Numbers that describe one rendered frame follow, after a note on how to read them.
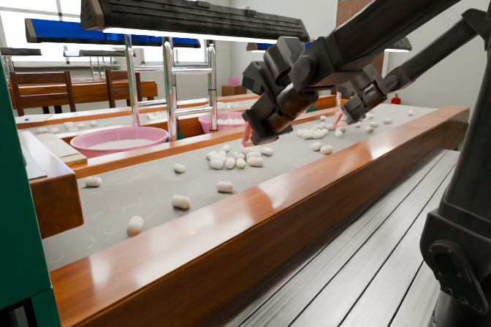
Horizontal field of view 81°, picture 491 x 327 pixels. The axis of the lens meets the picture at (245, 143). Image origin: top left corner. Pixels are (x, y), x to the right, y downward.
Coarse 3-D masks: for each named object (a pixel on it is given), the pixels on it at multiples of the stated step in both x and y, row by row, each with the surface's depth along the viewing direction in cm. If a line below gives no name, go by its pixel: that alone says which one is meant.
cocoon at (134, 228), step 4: (136, 216) 43; (132, 220) 42; (136, 220) 42; (140, 220) 43; (128, 224) 42; (132, 224) 41; (136, 224) 41; (140, 224) 42; (128, 228) 41; (132, 228) 41; (136, 228) 41; (140, 228) 41; (128, 232) 41; (132, 232) 41; (136, 232) 41; (140, 232) 42
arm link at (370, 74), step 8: (368, 64) 91; (368, 72) 90; (376, 72) 91; (360, 80) 92; (368, 80) 90; (376, 80) 89; (384, 80) 85; (392, 80) 83; (360, 88) 93; (384, 88) 86; (392, 88) 84
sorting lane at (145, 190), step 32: (352, 128) 109; (384, 128) 109; (160, 160) 74; (192, 160) 74; (288, 160) 74; (96, 192) 56; (128, 192) 56; (160, 192) 56; (192, 192) 56; (224, 192) 56; (96, 224) 45; (160, 224) 45; (64, 256) 38
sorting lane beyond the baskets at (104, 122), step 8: (240, 104) 170; (248, 104) 170; (152, 112) 143; (160, 112) 143; (88, 120) 124; (96, 120) 124; (104, 120) 124; (112, 120) 124; (120, 120) 124; (128, 120) 124; (144, 120) 124; (24, 128) 109; (32, 128) 109; (48, 128) 109; (64, 128) 109; (80, 128) 109; (88, 128) 109
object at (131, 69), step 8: (128, 40) 92; (128, 48) 93; (128, 56) 93; (128, 64) 94; (128, 72) 95; (128, 80) 96; (136, 88) 97; (176, 88) 109; (136, 96) 98; (176, 96) 109; (136, 104) 98; (144, 104) 100; (152, 104) 102; (160, 104) 105; (176, 104) 109; (136, 112) 99; (136, 120) 99; (176, 120) 110; (176, 128) 111; (168, 136) 109
